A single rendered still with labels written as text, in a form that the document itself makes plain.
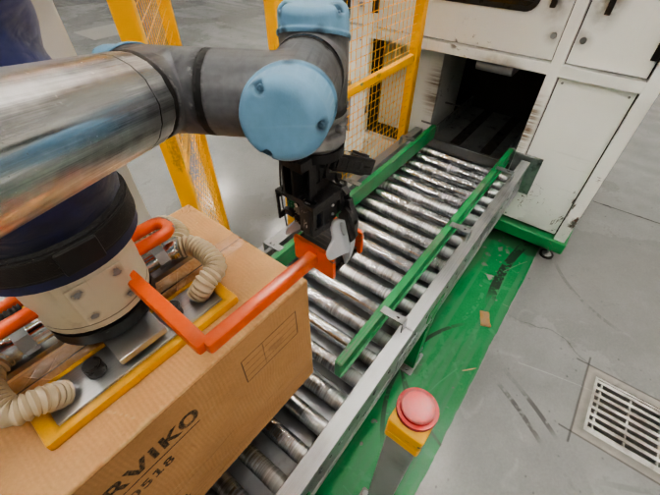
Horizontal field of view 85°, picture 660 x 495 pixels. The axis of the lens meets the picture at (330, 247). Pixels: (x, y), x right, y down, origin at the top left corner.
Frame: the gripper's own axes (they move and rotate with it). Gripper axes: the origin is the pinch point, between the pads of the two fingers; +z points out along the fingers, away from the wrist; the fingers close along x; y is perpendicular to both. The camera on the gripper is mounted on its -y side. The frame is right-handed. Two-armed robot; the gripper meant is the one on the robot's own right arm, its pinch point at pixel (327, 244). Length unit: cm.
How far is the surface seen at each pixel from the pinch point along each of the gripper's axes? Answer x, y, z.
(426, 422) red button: 26.8, 7.7, 17.4
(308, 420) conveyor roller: -1, 8, 67
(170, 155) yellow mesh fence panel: -67, -8, 12
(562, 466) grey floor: 74, -58, 121
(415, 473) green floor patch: 30, -18, 121
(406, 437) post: 25.2, 9.6, 23.0
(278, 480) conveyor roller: 3, 24, 66
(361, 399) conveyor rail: 8, -6, 62
